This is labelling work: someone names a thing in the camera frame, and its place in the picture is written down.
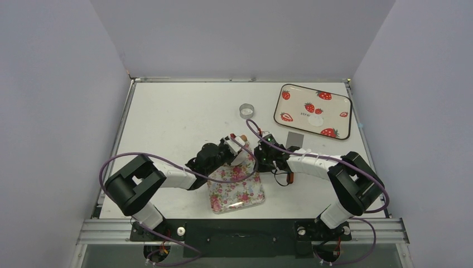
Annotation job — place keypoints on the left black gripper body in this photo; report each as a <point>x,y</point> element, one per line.
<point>224,157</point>

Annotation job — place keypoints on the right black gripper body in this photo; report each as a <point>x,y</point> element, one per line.
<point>264,151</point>

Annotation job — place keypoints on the white dough piece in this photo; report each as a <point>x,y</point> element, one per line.
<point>242,157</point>

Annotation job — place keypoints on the metal spatula wooden handle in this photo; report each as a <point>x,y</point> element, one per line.
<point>293,140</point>

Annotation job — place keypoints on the floral pattern tray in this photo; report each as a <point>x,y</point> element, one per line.
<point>235,187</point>

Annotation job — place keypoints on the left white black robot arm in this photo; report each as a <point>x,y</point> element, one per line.
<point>132,187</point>

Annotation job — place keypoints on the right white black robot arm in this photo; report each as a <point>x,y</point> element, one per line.
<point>354,182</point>

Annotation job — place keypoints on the flat round dumpling wrapper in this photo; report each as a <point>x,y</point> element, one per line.
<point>316,120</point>

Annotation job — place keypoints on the strawberry pattern tray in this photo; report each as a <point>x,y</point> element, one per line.
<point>296,103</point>

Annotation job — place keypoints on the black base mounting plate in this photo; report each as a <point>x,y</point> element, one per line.
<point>245,237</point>

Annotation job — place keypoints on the aluminium front rail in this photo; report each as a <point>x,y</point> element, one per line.
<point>118,232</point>

